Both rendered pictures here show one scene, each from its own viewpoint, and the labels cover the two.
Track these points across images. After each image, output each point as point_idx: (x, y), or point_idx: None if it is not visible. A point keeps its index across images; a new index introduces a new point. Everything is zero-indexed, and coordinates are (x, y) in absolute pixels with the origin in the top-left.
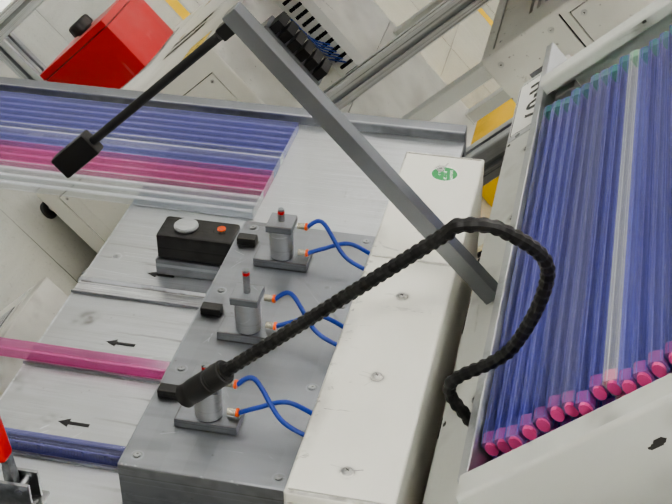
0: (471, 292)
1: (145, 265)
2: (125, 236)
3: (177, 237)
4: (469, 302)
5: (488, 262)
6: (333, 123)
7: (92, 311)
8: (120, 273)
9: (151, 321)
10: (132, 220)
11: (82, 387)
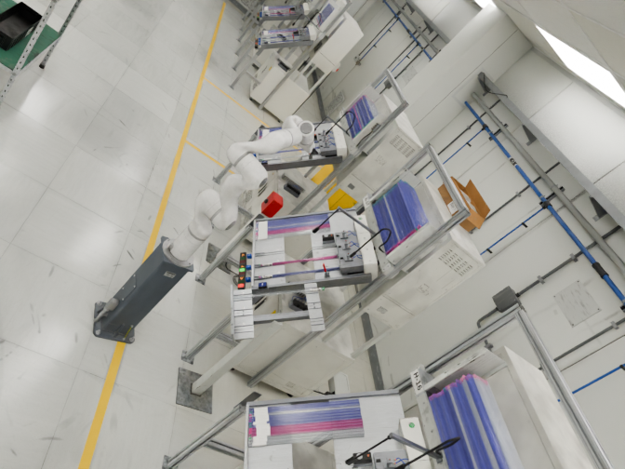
0: None
1: (320, 243)
2: (313, 239)
3: (325, 237)
4: None
5: (372, 230)
6: (352, 218)
7: (317, 251)
8: (317, 245)
9: (326, 250)
10: (312, 236)
11: (324, 261)
